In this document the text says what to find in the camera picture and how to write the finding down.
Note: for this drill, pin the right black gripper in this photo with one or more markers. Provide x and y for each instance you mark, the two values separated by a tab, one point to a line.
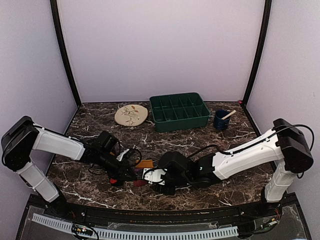
169	192

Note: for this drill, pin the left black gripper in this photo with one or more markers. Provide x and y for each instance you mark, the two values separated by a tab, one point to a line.
120	173

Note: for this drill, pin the black orange argyle sock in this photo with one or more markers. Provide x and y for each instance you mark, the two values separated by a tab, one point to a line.
116	182

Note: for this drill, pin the maroon purple striped sock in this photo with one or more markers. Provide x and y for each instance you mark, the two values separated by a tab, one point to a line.
140	169

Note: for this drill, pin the green compartment tray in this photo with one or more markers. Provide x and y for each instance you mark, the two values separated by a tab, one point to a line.
174	112

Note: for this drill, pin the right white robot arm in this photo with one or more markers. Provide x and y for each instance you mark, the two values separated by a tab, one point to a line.
283	143

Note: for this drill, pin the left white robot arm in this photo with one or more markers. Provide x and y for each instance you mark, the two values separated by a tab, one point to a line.
26	136

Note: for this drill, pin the beige floral plate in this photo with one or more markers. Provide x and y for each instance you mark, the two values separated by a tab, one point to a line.
131	115

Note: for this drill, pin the dark blue mug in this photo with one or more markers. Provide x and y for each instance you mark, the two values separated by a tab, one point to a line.
218	122

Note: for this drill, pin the wooden stick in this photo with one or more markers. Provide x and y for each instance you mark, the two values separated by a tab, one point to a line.
229	114

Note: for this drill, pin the small circuit board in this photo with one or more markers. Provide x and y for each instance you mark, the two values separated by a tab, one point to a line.
81	230

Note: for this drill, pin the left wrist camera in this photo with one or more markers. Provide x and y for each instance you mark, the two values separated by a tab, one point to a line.
122	154

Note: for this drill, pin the white slotted cable duct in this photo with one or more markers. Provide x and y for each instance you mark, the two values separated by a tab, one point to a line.
135	232

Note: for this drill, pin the black front rail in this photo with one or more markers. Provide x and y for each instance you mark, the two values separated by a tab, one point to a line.
233	215

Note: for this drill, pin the left black frame post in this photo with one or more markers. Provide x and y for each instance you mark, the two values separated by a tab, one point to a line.
63	52

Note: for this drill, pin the black frame post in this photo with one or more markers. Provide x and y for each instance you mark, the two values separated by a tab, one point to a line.
63	52
258	52

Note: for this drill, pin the right black frame post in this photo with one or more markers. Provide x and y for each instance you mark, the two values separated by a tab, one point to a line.
258	52

